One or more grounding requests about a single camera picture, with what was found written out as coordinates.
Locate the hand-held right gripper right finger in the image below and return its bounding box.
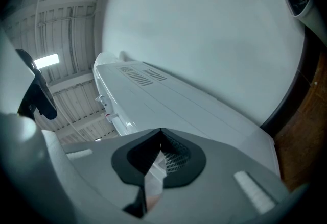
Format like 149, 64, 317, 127
152, 127, 291, 224

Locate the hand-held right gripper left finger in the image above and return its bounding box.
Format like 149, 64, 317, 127
41, 127, 163, 224

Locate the white water dispenser cabinet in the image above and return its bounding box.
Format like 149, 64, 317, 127
91, 51, 282, 185

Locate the long ceiling lamp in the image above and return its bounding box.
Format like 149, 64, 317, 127
33, 54, 60, 69

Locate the beige small bin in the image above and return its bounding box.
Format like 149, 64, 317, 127
286, 0, 327, 49

